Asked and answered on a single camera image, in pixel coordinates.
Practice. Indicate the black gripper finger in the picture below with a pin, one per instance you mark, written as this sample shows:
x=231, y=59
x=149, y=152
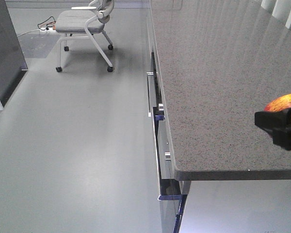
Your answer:
x=277, y=125

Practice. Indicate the red yellow apple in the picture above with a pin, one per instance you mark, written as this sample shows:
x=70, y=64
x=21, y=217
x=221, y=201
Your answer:
x=279, y=104

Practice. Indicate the white curtain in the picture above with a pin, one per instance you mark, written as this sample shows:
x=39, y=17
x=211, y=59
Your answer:
x=280, y=9

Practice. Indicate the grey white office chair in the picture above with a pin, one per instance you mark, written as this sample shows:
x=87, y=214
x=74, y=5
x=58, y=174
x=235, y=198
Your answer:
x=82, y=23

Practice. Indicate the white power strip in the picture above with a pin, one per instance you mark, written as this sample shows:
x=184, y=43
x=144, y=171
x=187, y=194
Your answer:
x=48, y=30

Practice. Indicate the grey kitchen island cabinet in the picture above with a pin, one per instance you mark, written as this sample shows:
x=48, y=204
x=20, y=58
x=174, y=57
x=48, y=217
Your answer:
x=12, y=61

